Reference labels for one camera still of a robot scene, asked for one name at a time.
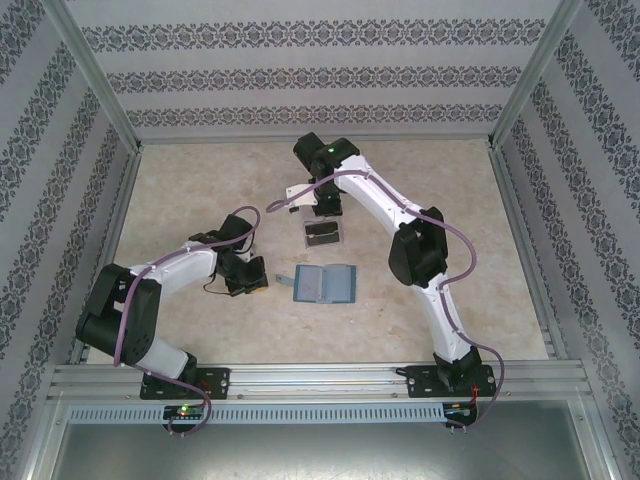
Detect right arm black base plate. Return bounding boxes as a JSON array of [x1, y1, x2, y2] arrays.
[[405, 364, 499, 400]]

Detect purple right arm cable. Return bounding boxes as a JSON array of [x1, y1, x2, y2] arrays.
[[266, 169, 505, 435]]

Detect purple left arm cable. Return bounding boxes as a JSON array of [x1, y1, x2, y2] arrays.
[[113, 206, 262, 435]]

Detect slotted grey cable duct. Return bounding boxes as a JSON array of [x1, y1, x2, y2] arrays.
[[67, 402, 447, 425]]

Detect thin black left gripper cable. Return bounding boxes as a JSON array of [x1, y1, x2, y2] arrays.
[[202, 272, 232, 297]]

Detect aluminium table side rail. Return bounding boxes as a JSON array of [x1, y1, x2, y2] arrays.
[[69, 147, 144, 365], [488, 144, 569, 360]]

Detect grey metal sheet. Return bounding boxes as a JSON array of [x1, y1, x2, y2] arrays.
[[47, 422, 614, 480]]

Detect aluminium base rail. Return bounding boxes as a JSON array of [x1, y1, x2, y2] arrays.
[[47, 363, 594, 401]]

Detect clear plastic box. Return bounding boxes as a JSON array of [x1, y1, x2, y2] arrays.
[[301, 214, 348, 251]]

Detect aluminium frame post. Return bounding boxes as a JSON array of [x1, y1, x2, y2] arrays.
[[38, 0, 146, 154], [485, 0, 585, 151]]

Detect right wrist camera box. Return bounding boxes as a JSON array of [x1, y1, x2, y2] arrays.
[[283, 182, 320, 208]]

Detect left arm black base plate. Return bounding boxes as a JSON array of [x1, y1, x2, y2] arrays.
[[139, 367, 232, 401]]

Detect teal leather card holder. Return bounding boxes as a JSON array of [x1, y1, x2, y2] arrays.
[[276, 263, 358, 305]]

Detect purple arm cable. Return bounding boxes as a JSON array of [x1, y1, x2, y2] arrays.
[[113, 206, 262, 435], [266, 169, 505, 435]]

